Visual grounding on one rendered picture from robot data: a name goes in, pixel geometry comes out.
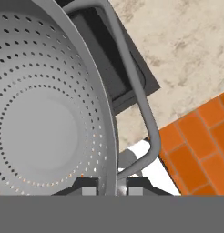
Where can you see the dark grey sink basin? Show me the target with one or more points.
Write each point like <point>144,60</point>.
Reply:
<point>98,60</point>

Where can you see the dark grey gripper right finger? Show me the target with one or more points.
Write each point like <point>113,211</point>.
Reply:
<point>138,186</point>

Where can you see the grey metal colander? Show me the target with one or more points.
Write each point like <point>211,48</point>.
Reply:
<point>41,121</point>

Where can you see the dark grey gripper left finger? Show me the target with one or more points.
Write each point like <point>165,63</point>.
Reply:
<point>83,186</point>

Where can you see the white cupboard front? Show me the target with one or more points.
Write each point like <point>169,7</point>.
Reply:
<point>153,170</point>

